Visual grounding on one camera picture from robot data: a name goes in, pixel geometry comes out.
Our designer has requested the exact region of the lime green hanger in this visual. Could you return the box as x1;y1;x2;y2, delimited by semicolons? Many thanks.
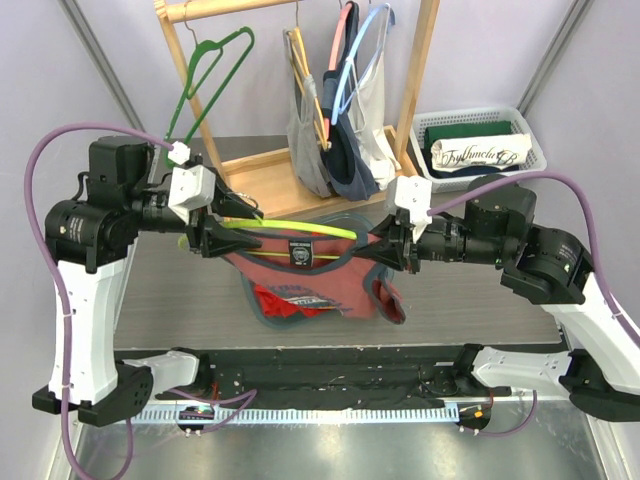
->
177;193;361;262

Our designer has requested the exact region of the rust red printed tank top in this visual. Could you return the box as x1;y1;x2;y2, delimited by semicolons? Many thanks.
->
219;213;407;326

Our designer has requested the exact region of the grey tank top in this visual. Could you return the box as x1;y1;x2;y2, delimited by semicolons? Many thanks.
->
283;30;333;198

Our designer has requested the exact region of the dark green hanger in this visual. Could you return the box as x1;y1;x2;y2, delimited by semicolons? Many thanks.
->
162;9;256;169

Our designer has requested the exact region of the yellow wooden hanger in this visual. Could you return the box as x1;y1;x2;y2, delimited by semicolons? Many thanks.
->
285;1;331;152

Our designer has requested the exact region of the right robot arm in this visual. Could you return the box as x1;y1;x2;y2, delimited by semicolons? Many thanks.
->
357;174;639;423

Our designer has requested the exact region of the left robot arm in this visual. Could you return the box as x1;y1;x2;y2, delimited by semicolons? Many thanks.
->
32;136;261;427

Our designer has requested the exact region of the navy tank top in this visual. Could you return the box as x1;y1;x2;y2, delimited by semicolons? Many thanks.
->
319;2;381;202

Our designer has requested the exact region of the white tank top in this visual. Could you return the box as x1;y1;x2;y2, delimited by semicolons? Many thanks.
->
348;27;400;191

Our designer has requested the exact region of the pink hanger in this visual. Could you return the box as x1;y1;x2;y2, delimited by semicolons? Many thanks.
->
327;1;356;71

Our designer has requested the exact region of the light blue hanger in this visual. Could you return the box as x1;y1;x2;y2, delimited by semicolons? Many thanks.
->
324;1;395;126

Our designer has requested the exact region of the wooden clothes rack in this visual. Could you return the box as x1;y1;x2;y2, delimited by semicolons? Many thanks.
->
154;0;439;218

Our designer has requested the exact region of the grey plastic basin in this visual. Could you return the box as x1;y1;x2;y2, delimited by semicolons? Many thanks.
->
239;212;396;330

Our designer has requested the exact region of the navy folded cloth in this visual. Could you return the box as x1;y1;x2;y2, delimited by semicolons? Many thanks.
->
427;165;520;179

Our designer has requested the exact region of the green folded cloth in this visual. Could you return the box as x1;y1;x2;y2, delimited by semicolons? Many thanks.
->
423;121;512;150

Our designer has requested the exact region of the white printed folded cloth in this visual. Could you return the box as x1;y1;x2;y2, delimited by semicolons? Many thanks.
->
431;134;533;172

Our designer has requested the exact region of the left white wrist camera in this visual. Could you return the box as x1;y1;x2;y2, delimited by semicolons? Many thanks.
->
167;141;216;224

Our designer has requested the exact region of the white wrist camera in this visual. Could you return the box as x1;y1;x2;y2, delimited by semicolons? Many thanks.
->
167;141;216;224
384;175;432;243

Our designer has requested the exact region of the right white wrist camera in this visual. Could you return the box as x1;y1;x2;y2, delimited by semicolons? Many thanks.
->
384;175;432;243

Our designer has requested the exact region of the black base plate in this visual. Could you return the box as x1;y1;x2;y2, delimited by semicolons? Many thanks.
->
114;343;571;409

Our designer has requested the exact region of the white slotted cable duct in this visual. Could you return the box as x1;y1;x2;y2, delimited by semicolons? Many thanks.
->
132;403;459;426

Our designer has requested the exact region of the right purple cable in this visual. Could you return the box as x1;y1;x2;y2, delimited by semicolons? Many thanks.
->
427;172;640;439

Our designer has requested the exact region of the purple cable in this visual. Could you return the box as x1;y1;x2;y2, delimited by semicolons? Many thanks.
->
24;122;259;480
427;172;640;439

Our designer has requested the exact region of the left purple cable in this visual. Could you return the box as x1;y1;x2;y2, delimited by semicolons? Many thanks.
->
24;122;259;480

